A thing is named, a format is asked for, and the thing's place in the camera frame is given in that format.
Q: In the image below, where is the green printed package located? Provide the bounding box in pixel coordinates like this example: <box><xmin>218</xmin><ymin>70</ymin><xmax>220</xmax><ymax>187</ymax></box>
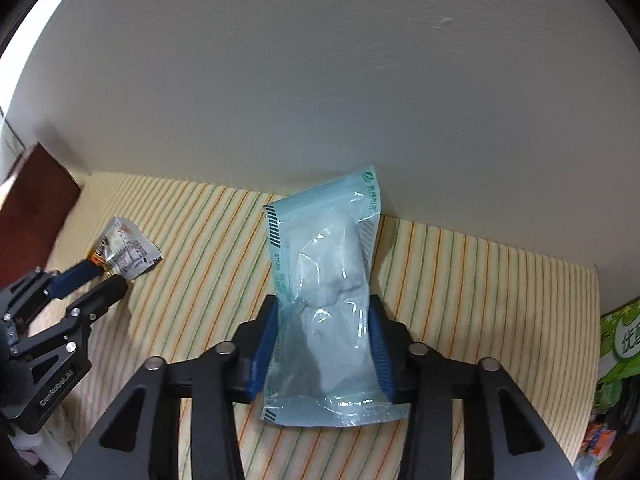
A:
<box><xmin>594</xmin><ymin>298</ymin><xmax>639</xmax><ymax>412</ymax></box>

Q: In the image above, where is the white gloved left hand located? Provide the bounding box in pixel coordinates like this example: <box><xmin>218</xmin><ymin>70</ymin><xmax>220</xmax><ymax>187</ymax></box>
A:
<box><xmin>10</xmin><ymin>427</ymin><xmax>73</xmax><ymax>479</ymax></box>

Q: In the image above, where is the small snack packet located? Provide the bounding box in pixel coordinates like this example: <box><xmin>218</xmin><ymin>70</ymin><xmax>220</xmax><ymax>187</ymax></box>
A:
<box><xmin>88</xmin><ymin>217</ymin><xmax>163</xmax><ymax>281</ymax></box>

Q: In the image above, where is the teal pouch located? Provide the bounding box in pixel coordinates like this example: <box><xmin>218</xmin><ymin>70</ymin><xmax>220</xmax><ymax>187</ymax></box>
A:
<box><xmin>262</xmin><ymin>167</ymin><xmax>409</xmax><ymax>428</ymax></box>

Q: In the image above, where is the red cardboard box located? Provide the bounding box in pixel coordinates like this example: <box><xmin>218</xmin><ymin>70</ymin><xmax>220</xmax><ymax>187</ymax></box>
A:
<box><xmin>1</xmin><ymin>143</ymin><xmax>81</xmax><ymax>287</ymax></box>

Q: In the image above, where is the striped beige table mat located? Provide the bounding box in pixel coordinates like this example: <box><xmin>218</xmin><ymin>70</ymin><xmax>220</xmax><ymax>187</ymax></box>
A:
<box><xmin>48</xmin><ymin>168</ymin><xmax>600</xmax><ymax>479</ymax></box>

